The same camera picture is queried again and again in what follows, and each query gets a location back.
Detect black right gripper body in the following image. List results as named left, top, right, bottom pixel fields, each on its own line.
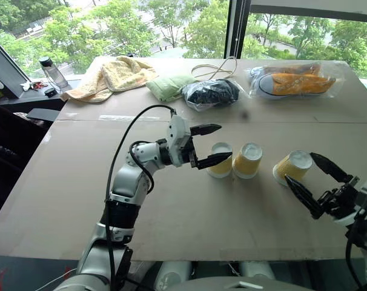
left=317, top=175, right=362, bottom=218

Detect pale yellow towel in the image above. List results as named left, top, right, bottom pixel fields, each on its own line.
left=59, top=55, right=159, bottom=104

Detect yellow paper cup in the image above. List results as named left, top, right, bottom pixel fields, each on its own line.
left=206, top=142, right=234, bottom=179
left=232, top=142, right=263, bottom=180
left=272, top=150, right=313, bottom=187

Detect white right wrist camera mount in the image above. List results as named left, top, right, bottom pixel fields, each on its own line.
left=349, top=173, right=367, bottom=213

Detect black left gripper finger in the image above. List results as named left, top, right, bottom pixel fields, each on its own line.
left=190, top=123, right=223, bottom=137
left=196, top=152, right=234, bottom=171

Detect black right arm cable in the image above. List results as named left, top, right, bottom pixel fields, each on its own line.
left=345, top=212, right=367, bottom=291

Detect thin white wire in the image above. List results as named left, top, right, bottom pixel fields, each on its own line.
left=35, top=267, right=79, bottom=291

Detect light green folded cloth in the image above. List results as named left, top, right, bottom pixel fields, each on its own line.
left=145, top=74, right=200, bottom=102

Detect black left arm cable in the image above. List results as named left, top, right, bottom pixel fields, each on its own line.
left=105, top=104, right=177, bottom=291

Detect clear water bottle black cap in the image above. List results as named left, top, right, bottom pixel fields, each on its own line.
left=38, top=56, right=70, bottom=90

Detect grey robot torso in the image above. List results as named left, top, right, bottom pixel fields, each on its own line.
left=167, top=278, right=315, bottom=291

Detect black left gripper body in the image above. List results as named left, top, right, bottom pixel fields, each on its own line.
left=182, top=125, right=200, bottom=169

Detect white and red small clutter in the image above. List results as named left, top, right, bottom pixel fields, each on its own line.
left=19, top=79, right=45, bottom=92

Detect black cloth in plastic bag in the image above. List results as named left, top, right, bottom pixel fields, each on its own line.
left=180, top=78, right=248, bottom=113

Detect orange sneakers in plastic bag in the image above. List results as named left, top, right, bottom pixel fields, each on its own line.
left=246, top=62, right=344, bottom=101

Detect white rounded cylinder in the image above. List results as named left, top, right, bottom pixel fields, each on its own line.
left=238, top=261, right=277, bottom=281
left=155, top=261, right=193, bottom=291

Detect dark window frame post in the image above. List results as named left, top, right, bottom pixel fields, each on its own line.
left=223, top=0, right=253, bottom=60

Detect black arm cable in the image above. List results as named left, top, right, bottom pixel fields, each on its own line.
left=105, top=104, right=177, bottom=291
left=345, top=212, right=367, bottom=291

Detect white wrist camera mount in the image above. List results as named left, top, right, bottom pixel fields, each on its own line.
left=166, top=115, right=193, bottom=168
left=349, top=173, right=367, bottom=213

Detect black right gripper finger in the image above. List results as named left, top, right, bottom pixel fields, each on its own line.
left=309, top=152, right=354, bottom=184
left=284, top=175, right=324, bottom=220

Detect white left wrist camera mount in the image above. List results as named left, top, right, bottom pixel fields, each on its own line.
left=166, top=115, right=193, bottom=168

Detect beige cord loop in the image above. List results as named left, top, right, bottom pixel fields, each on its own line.
left=190, top=56, right=239, bottom=81

